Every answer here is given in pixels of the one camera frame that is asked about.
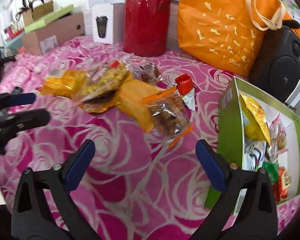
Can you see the black speaker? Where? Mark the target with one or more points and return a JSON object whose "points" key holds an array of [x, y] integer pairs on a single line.
{"points": [[276, 69]]}

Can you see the clear chocolate snack pack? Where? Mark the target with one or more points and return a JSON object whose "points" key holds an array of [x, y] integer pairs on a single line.
{"points": [[146, 72]]}

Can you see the yellow crackers bag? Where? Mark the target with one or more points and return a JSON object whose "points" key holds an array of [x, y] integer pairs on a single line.
{"points": [[106, 78]]}

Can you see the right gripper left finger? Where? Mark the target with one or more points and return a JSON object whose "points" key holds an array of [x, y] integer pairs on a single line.
{"points": [[31, 215]]}

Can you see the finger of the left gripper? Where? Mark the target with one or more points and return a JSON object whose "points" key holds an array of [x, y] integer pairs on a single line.
{"points": [[32, 119], [8, 100]]}

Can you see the pink rose tablecloth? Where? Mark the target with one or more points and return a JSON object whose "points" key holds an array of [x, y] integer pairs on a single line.
{"points": [[135, 188]]}

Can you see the brown shoe box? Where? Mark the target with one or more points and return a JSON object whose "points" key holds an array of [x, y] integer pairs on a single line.
{"points": [[53, 35]]}

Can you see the white cup box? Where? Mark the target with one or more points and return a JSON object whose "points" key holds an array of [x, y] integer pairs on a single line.
{"points": [[108, 23]]}

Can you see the red white candy wrapper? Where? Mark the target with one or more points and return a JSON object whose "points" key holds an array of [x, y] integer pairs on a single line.
{"points": [[186, 90]]}

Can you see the green cardboard box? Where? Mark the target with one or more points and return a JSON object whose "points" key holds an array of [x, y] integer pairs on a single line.
{"points": [[231, 130]]}

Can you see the green box lid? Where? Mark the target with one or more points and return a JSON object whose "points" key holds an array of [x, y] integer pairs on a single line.
{"points": [[49, 18]]}

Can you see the yellow snack packet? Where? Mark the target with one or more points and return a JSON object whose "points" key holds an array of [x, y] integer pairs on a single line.
{"points": [[64, 83]]}

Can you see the pink clear snack pack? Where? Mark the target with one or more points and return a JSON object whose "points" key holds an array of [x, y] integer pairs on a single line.
{"points": [[278, 140]]}

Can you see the orange snack pack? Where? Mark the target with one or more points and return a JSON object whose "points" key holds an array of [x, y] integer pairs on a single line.
{"points": [[128, 100]]}

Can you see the white blue snack packet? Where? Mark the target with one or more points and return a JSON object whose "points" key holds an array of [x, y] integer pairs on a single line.
{"points": [[254, 153]]}

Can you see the orange tote bag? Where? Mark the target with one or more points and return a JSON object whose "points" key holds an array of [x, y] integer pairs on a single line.
{"points": [[227, 34]]}

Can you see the yellow chips bag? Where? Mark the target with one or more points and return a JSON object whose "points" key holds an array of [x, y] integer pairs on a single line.
{"points": [[254, 120]]}

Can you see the clear brown cookie pack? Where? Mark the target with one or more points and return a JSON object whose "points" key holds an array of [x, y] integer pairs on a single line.
{"points": [[168, 115]]}

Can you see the red orange snack packet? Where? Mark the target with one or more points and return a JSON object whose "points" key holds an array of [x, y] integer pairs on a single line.
{"points": [[281, 187]]}

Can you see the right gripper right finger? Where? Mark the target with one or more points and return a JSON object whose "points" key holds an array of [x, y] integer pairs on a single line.
{"points": [[246, 208]]}

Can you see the green snack packet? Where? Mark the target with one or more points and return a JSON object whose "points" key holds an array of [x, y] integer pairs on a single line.
{"points": [[272, 170]]}

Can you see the red thermos jug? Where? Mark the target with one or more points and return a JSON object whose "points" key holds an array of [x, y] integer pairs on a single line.
{"points": [[146, 27]]}

